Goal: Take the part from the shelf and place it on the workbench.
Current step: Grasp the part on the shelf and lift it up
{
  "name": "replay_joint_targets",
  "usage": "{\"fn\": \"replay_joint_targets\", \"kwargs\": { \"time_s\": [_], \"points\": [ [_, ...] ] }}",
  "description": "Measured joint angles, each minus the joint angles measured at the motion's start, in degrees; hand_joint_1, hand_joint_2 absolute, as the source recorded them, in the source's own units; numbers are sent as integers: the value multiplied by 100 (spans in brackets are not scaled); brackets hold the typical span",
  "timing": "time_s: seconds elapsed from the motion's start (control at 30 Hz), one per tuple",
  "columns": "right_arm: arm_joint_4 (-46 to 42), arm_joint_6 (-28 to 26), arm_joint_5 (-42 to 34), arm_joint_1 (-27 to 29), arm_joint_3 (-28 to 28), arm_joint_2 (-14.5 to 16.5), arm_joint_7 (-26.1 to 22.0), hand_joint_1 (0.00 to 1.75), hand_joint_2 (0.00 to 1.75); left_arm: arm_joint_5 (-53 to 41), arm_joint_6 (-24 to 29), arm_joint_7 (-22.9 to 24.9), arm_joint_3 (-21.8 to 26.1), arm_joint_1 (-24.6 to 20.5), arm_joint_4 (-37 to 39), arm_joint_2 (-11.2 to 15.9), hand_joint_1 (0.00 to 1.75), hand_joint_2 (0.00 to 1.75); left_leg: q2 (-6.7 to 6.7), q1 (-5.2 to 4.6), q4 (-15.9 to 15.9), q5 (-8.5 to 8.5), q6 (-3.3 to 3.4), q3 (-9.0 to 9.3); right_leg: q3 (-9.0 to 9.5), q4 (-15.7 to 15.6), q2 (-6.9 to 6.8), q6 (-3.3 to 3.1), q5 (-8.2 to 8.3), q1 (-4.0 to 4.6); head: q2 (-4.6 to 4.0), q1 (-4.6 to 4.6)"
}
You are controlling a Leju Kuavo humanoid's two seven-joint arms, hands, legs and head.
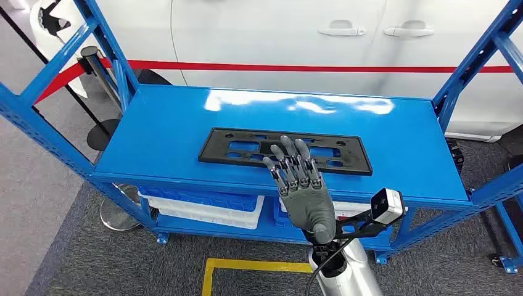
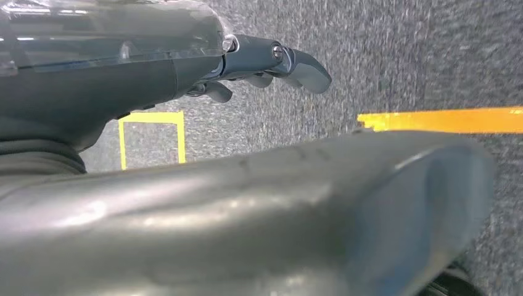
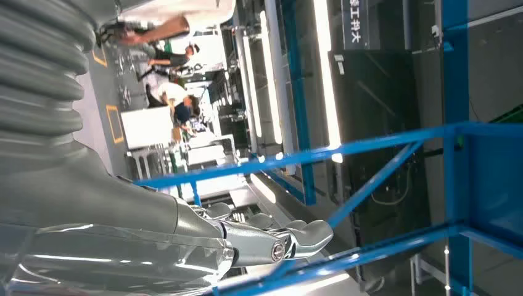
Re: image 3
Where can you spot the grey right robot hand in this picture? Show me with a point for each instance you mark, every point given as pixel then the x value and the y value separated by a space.
pixel 102 228

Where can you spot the blue metal shelf rack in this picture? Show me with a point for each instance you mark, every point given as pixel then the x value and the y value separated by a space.
pixel 455 81

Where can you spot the yellow floor tape square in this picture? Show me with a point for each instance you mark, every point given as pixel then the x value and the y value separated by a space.
pixel 109 122

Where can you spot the white table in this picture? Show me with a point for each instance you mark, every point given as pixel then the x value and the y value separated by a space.
pixel 147 126

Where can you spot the person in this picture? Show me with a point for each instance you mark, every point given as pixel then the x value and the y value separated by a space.
pixel 173 93
pixel 171 60
pixel 171 26

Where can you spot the white light strip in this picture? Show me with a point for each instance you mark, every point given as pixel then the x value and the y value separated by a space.
pixel 327 81
pixel 252 90
pixel 270 81

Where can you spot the black display panel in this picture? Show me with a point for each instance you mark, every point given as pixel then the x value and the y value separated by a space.
pixel 376 106

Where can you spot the dark sign with characters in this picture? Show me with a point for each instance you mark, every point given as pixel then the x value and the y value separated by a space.
pixel 354 24

